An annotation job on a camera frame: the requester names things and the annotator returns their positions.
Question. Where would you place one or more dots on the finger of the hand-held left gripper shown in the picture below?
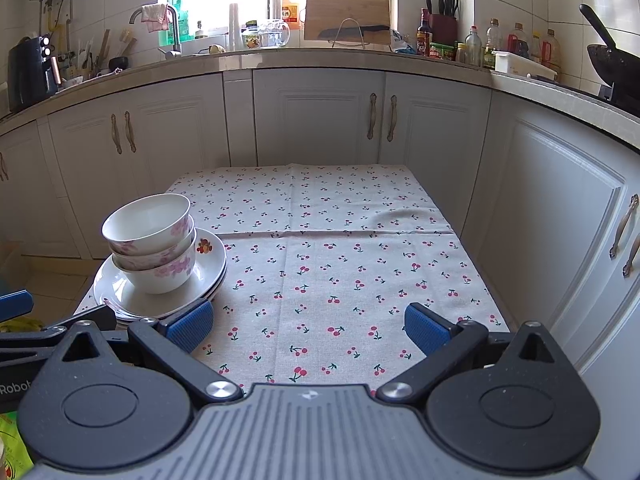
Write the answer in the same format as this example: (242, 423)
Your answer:
(15, 305)
(85, 316)

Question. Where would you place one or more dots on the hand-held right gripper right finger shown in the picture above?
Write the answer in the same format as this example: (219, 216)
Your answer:
(427, 327)

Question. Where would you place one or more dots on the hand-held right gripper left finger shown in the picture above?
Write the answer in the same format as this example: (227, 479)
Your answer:
(190, 325)

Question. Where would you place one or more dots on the white plate with fruit print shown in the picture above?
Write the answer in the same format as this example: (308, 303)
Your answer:
(210, 265)
(131, 316)
(120, 318)

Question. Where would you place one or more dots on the white floral bowl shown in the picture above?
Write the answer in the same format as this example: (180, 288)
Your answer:
(155, 282)
(170, 255)
(150, 225)

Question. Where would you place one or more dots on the yellow object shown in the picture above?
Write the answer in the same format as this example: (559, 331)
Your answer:
(20, 325)

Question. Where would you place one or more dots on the green plastic bag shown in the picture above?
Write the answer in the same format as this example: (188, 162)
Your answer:
(10, 440)

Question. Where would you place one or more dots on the white cabinet door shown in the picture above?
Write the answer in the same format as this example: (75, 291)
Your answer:
(175, 130)
(320, 120)
(80, 170)
(550, 200)
(620, 385)
(440, 125)
(25, 200)

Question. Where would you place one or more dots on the cherry print tablecloth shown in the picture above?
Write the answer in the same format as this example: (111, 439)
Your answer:
(325, 260)

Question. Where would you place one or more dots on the white kitchen cabinet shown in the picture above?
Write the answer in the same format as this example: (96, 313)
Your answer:
(237, 120)

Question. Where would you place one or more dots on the black air fryer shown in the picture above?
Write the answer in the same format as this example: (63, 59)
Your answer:
(27, 75)

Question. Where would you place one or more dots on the kitchen utensils in holder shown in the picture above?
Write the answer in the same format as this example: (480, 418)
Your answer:
(105, 47)

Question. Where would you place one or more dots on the small glass jar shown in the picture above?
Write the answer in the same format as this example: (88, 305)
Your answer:
(461, 54)

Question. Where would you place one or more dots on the white plastic tray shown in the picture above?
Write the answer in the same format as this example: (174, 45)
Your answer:
(520, 67)

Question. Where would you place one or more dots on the clear glass bottle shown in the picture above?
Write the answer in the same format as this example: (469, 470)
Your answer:
(491, 42)
(473, 50)

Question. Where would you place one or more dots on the blue plastic bag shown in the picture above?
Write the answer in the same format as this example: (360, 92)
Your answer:
(402, 44)

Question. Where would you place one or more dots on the dark soy sauce bottle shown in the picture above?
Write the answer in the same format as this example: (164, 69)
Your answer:
(424, 40)

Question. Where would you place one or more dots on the beige kitchen countertop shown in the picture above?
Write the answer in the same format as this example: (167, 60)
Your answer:
(300, 57)

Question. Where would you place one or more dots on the metal kitchen faucet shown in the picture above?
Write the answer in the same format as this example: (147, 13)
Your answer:
(175, 35)

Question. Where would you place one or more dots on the floral glass jar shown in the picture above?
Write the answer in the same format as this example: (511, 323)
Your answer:
(251, 37)

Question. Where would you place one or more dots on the red seasoning bottle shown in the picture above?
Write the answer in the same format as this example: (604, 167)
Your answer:
(518, 45)

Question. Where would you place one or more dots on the yellow oil bottle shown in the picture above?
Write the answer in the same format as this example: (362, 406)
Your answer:
(536, 50)

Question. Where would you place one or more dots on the large cooking oil bottle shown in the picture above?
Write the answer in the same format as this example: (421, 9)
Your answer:
(551, 55)

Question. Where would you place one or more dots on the red knife holder with knives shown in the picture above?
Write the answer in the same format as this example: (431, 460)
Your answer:
(442, 27)

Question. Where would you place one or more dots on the stack of plastic cups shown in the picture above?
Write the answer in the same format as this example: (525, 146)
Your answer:
(234, 27)

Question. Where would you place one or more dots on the glass pitcher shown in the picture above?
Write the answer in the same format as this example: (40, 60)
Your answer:
(274, 35)

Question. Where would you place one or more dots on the green dish soap bottle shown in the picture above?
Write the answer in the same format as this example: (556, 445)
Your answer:
(184, 22)

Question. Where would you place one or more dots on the black kitchen knife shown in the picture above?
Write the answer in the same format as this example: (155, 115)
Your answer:
(350, 32)

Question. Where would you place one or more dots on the pink dish cloth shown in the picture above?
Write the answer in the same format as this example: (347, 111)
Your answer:
(156, 16)

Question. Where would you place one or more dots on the black wok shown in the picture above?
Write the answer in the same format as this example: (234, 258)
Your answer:
(610, 67)

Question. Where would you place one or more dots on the wooden cutting board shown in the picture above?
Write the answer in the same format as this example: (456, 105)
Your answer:
(345, 7)

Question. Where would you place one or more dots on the orange labelled bottle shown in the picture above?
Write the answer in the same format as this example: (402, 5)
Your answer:
(290, 10)

